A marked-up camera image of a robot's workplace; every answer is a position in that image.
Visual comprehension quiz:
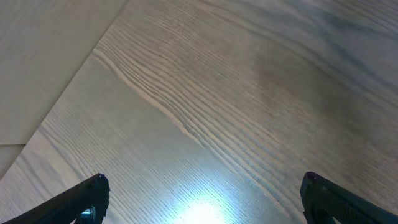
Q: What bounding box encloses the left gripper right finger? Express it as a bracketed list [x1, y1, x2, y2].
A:
[300, 172, 397, 224]

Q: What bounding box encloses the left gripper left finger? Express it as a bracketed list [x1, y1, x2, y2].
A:
[4, 173, 110, 224]

